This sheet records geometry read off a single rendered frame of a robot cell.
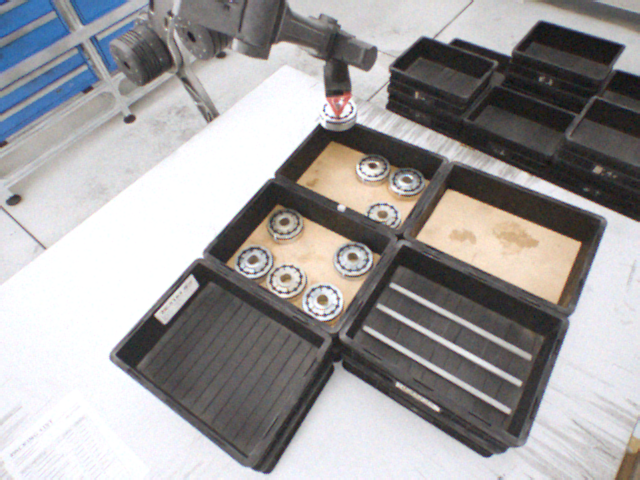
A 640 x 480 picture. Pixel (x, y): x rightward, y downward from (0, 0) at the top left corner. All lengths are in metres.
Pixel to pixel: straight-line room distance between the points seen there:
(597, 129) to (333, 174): 1.25
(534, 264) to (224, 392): 0.82
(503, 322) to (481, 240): 0.23
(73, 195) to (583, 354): 2.54
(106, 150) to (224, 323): 2.05
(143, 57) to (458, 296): 1.36
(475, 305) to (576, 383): 0.31
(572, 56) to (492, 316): 1.68
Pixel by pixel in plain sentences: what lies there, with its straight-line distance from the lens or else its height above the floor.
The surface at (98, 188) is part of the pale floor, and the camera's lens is 2.77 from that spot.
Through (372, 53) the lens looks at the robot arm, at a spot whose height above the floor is 1.22.
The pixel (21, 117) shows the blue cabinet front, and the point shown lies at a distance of 2.82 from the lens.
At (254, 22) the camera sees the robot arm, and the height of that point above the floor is 1.49.
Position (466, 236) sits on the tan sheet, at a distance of 1.20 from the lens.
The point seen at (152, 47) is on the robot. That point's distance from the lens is 1.79.
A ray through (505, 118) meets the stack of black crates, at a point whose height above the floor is 0.38.
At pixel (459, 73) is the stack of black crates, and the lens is 2.28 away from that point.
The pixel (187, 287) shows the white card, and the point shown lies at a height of 0.90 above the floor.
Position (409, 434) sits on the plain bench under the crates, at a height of 0.70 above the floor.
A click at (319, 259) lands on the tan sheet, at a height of 0.83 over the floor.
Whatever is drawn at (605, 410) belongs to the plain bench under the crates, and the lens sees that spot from 1.27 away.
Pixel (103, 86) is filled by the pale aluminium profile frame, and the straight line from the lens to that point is 2.94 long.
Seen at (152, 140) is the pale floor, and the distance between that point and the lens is 2.90.
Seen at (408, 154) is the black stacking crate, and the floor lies 0.90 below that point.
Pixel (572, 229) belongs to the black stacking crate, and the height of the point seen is 0.86.
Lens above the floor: 1.80
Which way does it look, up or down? 57 degrees down
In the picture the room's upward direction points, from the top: 7 degrees counter-clockwise
